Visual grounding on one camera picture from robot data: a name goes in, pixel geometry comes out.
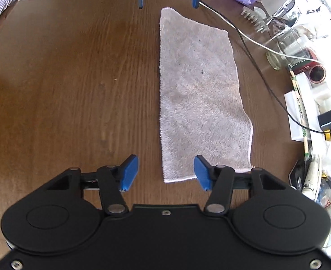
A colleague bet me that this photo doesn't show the grey hair claw clip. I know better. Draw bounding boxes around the grey hair claw clip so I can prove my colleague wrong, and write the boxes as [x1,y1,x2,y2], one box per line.
[241,6,271,34]

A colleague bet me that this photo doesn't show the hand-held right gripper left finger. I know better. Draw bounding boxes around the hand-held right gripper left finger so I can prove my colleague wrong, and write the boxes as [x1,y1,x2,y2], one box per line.
[43,154,140,216]

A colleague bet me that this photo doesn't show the black cable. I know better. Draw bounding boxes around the black cable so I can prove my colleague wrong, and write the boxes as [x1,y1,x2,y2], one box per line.
[179,0,328,133]

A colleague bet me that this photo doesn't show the white pleated paper cup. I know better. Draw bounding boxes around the white pleated paper cup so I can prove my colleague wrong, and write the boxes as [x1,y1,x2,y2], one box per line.
[251,5,267,20]

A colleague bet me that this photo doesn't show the black charger plug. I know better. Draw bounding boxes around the black charger plug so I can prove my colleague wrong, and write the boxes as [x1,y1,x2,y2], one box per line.
[317,109,331,132]

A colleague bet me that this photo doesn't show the paper-wrapped chopsticks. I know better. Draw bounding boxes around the paper-wrapped chopsticks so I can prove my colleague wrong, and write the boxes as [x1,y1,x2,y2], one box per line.
[289,69,311,161]

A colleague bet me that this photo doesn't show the red round tin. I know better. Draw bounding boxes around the red round tin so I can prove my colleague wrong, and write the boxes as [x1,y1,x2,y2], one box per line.
[308,63,328,84]

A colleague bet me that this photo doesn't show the clear glass jar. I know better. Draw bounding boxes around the clear glass jar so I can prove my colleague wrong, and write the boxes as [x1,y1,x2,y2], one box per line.
[266,28,309,71]

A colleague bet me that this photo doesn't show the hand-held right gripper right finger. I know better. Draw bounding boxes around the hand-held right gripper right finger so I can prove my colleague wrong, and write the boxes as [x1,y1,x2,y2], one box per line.
[194,154,292,216]

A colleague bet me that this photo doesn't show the pale pink terry towel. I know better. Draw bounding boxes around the pale pink terry towel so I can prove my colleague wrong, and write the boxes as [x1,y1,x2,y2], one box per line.
[158,6,253,183]

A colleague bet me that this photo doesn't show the white cable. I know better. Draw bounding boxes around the white cable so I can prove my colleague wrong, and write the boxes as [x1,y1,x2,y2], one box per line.
[156,0,326,64]

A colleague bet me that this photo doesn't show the white flat box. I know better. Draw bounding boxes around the white flat box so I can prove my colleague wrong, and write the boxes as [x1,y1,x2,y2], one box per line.
[284,89,324,141]

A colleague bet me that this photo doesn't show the silver foil bag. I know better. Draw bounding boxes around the silver foil bag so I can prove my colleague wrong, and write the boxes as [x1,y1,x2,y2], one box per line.
[272,0,331,31]

